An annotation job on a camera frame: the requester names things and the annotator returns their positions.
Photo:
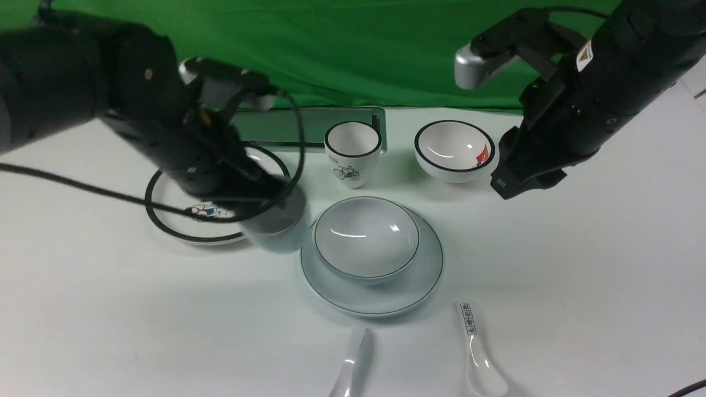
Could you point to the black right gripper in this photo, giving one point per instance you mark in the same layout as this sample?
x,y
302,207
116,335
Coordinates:
x,y
525,164

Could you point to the pale blue wide bowl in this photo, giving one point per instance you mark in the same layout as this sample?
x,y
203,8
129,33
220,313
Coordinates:
x,y
367,240

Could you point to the pale blue plain cup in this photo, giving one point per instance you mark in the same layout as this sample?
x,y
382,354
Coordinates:
x,y
283,228

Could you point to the plain white ceramic spoon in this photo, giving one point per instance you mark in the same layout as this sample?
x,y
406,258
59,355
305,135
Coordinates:
x,y
343,385

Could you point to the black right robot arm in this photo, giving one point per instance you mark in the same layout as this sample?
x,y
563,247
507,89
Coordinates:
x,y
641,50

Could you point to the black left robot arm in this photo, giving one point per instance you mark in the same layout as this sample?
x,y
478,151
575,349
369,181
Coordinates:
x,y
67,68

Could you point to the black-rimmed small white bowl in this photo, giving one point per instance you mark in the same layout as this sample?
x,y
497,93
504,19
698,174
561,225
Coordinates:
x,y
454,152

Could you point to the white bicycle cup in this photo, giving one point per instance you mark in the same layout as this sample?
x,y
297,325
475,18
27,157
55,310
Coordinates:
x,y
353,149

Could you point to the green backdrop cloth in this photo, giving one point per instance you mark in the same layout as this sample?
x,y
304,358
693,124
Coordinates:
x,y
331,53

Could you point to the white spoon with print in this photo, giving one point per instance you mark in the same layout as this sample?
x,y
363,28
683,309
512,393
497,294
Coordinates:
x,y
482,376

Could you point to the green rectangular tray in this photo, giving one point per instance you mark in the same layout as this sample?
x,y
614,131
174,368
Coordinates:
x,y
277,129

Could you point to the pale blue plain plate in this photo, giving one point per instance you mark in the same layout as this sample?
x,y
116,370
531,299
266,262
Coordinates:
x,y
403,294

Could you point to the black-rimmed cartoon plate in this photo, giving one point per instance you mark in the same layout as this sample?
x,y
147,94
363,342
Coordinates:
x,y
195,231

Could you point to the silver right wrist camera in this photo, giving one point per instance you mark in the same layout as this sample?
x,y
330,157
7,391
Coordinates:
x,y
526,35

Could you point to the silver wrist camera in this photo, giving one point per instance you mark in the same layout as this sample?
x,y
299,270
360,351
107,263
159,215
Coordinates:
x,y
526,35
221,81

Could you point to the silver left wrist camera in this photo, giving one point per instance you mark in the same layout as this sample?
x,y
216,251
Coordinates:
x,y
221,81

